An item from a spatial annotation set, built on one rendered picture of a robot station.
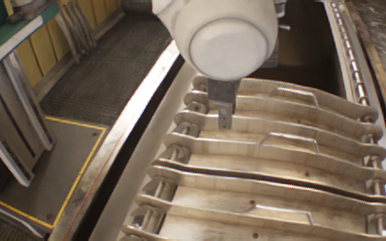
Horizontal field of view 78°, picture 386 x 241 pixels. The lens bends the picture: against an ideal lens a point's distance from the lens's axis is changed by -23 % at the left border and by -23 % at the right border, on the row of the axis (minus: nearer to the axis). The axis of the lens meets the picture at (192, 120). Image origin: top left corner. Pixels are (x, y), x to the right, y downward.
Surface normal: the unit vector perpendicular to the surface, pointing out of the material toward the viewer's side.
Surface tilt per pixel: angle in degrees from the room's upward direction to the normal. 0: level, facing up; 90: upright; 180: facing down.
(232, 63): 95
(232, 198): 8
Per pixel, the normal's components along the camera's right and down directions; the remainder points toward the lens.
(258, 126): -0.29, 0.68
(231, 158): -0.22, -0.73
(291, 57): -0.38, 0.30
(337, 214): 0.13, -0.67
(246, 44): -0.04, 0.80
